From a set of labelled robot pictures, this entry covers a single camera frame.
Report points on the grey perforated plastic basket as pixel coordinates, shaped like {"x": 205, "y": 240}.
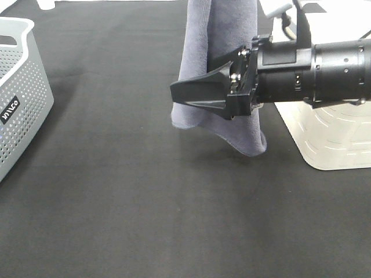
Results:
{"x": 26, "y": 96}

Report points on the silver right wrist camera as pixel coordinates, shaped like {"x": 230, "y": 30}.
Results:
{"x": 276, "y": 9}

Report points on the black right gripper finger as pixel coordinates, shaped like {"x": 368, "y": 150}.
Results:
{"x": 234, "y": 56}
{"x": 208, "y": 91}

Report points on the grey blue microfibre towel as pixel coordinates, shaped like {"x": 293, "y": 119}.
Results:
{"x": 214, "y": 28}

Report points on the white lidded storage box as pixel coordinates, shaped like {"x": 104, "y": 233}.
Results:
{"x": 338, "y": 136}

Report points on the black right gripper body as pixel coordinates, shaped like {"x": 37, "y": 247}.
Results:
{"x": 270, "y": 72}

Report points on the black table cloth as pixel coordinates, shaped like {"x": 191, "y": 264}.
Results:
{"x": 108, "y": 188}

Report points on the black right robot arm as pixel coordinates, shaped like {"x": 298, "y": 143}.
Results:
{"x": 321, "y": 75}

